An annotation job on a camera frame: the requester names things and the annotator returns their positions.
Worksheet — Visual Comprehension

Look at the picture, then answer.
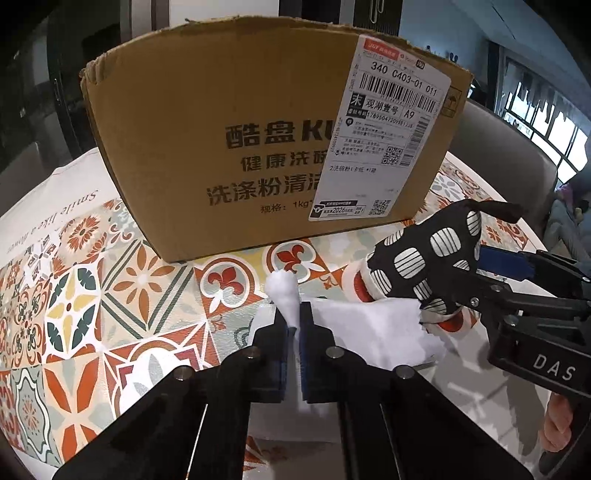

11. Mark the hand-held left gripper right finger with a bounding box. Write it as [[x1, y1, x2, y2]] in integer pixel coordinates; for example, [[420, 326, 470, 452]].
[[299, 302, 534, 480]]

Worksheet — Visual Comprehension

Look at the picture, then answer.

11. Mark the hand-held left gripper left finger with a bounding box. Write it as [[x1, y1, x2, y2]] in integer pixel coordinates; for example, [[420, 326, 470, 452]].
[[51, 305, 296, 480]]

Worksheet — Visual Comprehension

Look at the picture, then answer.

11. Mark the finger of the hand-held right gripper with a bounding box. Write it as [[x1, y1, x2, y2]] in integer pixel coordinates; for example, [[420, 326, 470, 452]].
[[455, 272, 591, 333], [478, 249, 591, 301]]

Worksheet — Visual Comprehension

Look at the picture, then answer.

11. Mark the black white patterned pouch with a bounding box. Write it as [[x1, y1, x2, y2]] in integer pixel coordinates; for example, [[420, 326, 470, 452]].
[[367, 199, 525, 319]]

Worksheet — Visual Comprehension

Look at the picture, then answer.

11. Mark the white cloth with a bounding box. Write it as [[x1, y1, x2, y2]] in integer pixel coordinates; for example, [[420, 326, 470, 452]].
[[265, 271, 446, 416]]

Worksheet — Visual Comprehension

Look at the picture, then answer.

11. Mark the cardboard box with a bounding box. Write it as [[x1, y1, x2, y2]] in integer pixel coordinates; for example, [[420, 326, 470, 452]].
[[79, 16, 475, 265]]

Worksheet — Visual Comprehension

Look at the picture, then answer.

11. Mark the person's right hand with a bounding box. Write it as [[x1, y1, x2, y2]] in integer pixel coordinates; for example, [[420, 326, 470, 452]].
[[540, 396, 575, 455]]

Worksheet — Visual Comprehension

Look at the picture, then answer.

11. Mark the grey dining chair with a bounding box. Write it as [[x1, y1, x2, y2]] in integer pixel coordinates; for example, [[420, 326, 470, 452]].
[[455, 99, 557, 227]]

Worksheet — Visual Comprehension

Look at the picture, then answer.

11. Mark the large window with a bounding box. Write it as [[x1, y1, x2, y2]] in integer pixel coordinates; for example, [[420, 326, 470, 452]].
[[501, 44, 591, 181]]

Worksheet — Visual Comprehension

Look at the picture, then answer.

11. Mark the printed tablecloth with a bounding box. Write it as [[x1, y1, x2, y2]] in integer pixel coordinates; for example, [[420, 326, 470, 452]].
[[0, 148, 555, 480]]

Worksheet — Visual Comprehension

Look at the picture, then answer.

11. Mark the glass sliding door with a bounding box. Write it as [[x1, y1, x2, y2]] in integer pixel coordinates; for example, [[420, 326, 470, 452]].
[[0, 0, 171, 162]]

